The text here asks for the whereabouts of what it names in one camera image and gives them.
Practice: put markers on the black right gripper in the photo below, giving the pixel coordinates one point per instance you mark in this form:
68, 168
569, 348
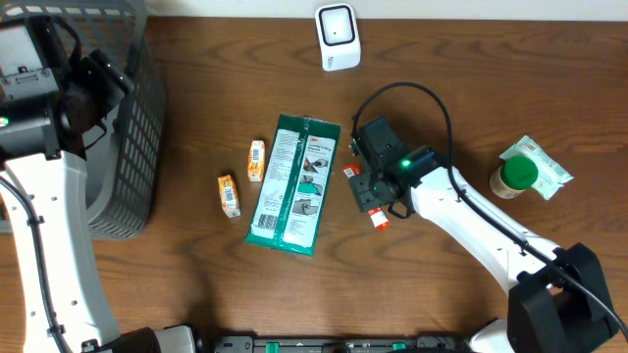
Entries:
364, 195

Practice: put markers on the red white tube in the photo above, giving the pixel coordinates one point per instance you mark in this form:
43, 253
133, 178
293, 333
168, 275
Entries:
377, 215

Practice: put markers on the green wipes package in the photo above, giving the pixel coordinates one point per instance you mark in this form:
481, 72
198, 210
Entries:
290, 205

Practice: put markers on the orange small box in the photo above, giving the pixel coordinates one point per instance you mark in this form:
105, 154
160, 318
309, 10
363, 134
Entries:
229, 197
256, 161

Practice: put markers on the green lid cream jar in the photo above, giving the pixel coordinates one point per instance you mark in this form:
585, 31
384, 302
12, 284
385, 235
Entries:
514, 176

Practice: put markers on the pale green tissue pack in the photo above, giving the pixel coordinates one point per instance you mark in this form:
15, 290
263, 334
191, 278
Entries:
551, 176

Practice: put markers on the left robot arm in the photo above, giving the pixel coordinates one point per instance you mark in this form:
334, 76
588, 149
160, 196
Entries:
50, 97

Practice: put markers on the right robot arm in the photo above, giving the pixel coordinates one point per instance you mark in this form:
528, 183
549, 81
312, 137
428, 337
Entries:
558, 299

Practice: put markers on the white barcode scanner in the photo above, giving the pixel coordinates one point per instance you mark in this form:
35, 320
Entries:
338, 37

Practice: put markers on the grey plastic basket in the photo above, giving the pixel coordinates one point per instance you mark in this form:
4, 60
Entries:
122, 159

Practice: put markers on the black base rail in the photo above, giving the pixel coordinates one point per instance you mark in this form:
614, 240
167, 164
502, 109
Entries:
425, 343

